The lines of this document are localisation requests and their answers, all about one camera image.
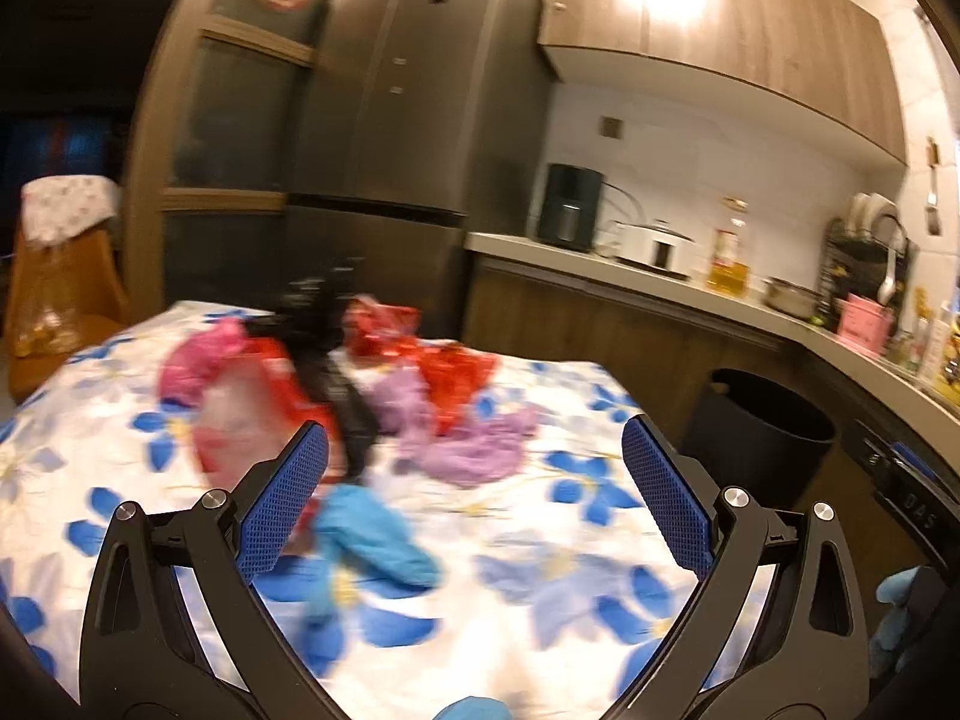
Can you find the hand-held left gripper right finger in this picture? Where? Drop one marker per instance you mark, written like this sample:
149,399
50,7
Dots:
664,495

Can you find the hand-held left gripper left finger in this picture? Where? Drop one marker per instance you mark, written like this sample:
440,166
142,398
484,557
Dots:
289,491

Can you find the red wrapper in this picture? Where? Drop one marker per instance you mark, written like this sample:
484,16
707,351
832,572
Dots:
457,382

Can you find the metal pot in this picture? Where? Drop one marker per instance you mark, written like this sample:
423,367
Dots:
787,298

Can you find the dark air fryer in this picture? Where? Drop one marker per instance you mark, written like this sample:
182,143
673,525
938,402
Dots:
570,206

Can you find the wooden framed glass door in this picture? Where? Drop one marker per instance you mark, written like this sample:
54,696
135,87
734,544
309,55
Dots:
232,127

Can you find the blue floral blanket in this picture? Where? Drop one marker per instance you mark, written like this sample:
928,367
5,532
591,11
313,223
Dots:
525,577

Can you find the clear bag of fruit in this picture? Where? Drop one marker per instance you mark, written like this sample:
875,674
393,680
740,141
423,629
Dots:
49,315

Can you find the wooden base cabinets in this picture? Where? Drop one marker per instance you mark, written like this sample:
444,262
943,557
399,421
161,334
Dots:
600,322

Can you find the pink plastic bag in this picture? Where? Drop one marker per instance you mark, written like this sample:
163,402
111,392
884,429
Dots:
199,360

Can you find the purple plastic bag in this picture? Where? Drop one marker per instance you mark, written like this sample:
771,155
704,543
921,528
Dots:
465,442

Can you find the cooking oil bottle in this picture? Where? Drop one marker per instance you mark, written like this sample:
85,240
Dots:
730,262

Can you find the person's right hand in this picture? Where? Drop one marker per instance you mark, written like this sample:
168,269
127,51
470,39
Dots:
900,607

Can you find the black trash bin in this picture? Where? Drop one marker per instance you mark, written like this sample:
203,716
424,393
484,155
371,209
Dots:
757,435

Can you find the red white printed bag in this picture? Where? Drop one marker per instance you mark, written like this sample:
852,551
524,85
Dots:
382,326

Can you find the white dotted cloth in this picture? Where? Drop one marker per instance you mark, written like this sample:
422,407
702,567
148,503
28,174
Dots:
67,206

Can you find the red paper cup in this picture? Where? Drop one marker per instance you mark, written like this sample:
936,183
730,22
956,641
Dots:
240,412

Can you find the orange chair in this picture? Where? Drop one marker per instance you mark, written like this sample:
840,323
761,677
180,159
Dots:
75,307

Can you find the white cooker with lid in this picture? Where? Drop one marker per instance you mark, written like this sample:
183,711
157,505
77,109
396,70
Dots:
656,247

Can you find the pink box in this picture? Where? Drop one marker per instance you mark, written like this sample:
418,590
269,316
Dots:
862,322

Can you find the hanging kitchen utensil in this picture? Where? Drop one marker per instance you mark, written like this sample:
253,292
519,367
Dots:
933,195

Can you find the black object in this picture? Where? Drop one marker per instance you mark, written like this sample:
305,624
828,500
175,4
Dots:
330,375

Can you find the steel refrigerator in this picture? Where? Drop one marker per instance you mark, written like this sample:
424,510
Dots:
420,112

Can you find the row of condiment bottles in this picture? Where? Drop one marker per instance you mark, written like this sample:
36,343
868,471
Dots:
934,349

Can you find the wall socket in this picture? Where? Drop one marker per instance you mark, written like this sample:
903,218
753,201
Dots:
611,127

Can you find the wooden wall cabinets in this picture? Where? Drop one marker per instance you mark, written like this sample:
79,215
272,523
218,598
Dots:
735,37

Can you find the black dish rack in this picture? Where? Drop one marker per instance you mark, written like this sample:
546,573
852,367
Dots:
847,255

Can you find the blue plastic bag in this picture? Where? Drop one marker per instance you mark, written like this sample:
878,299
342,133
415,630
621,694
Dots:
375,540

